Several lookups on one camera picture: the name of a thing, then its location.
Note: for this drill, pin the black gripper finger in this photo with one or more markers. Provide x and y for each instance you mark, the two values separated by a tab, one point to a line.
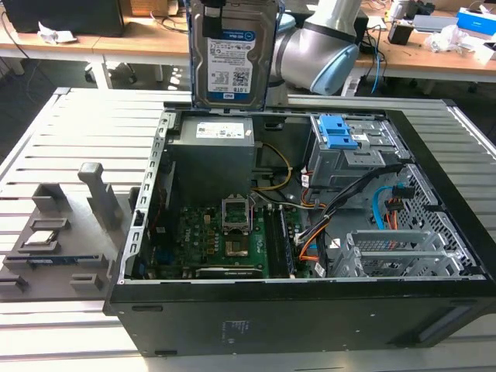
212	23

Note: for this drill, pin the hard disk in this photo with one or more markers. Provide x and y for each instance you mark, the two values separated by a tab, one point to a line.
236	77

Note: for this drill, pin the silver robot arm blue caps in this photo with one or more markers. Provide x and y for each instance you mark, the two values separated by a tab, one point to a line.
302	50

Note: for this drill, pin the grey metal disk bay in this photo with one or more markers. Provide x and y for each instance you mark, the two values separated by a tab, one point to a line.
395	252

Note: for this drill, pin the wooden desk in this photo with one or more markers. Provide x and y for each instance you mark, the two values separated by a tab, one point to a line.
155	40

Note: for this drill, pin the large black box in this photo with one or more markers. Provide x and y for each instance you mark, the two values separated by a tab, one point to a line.
77	17

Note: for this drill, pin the grey power supply unit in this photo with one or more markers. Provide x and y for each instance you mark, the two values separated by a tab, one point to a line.
209	162

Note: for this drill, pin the black speaker box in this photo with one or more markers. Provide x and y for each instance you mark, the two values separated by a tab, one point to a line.
362	31

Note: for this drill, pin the crumpled white paper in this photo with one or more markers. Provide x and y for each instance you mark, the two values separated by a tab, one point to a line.
54	34

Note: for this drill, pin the blue plastic drive latch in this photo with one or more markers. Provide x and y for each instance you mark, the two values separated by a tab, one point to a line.
335	133

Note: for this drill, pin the small black container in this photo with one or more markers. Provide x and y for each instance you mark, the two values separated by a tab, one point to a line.
400	33

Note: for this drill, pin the grey metal drive cage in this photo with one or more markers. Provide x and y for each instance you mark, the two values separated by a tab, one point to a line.
341	166

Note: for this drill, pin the CPU socket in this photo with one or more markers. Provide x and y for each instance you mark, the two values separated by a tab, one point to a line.
235	222

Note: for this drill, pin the green motherboard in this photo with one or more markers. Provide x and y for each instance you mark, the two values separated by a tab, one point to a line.
201	240

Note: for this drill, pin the grey flat device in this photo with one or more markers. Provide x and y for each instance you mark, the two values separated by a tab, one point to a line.
434	24

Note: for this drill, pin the brown chipset heat sink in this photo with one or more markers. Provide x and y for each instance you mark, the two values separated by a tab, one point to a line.
236	249

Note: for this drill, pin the black installed RAM stick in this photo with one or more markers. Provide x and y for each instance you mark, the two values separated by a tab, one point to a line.
286	244

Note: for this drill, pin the clear plastic bag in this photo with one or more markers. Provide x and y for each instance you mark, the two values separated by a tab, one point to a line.
445	38

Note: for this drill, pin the black graphics card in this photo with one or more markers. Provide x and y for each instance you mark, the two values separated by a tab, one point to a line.
228	272

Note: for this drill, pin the grey parts rack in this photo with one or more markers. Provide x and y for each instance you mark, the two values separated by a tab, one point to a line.
85	248

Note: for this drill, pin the blue cardboard box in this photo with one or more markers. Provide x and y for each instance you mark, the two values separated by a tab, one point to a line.
474	23

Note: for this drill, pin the silver CPU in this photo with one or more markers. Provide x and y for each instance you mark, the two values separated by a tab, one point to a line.
38	238

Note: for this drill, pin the black open PC case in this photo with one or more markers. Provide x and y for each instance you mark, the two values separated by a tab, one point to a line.
271	317

